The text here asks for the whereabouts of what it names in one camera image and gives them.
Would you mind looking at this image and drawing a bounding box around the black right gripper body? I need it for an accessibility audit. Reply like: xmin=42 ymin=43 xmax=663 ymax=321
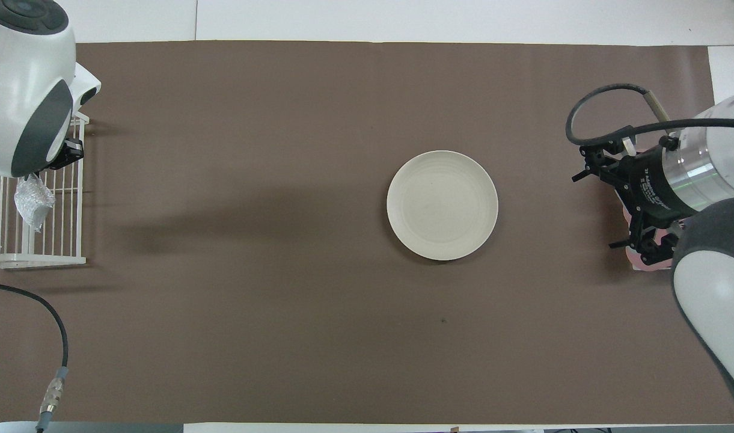
xmin=619 ymin=149 xmax=707 ymax=229

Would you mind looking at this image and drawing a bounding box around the cream round plate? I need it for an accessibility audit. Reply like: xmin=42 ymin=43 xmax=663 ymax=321
xmin=387 ymin=150 xmax=499 ymax=262

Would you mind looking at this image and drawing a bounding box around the brown table mat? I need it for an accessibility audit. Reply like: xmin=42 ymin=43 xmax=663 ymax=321
xmin=0 ymin=40 xmax=734 ymax=425

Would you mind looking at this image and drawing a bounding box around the white wire dish rack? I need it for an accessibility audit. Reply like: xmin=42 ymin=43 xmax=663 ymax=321
xmin=0 ymin=111 xmax=90 ymax=269

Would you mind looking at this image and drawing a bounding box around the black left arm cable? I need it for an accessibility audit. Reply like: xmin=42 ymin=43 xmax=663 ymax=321
xmin=0 ymin=281 xmax=70 ymax=432

